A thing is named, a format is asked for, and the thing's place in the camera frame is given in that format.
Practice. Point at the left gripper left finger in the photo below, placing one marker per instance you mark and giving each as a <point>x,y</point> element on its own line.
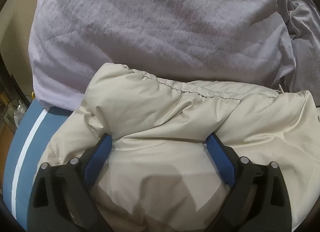
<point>60,198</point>

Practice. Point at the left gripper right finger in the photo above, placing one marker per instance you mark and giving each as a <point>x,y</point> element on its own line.
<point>258,199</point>

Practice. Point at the beige puffer jacket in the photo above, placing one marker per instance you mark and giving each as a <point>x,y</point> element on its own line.
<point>159,176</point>

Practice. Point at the blue white striped bedsheet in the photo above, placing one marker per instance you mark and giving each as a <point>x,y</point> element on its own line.
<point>30,140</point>

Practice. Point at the left lavender pillow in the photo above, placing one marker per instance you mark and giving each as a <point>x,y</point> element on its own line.
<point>184,40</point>

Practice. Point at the lavender pillow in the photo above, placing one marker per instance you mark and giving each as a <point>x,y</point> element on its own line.
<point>303,29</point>
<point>184,40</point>

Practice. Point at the right lavender pillow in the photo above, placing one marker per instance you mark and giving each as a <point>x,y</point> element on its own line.
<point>303,29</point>

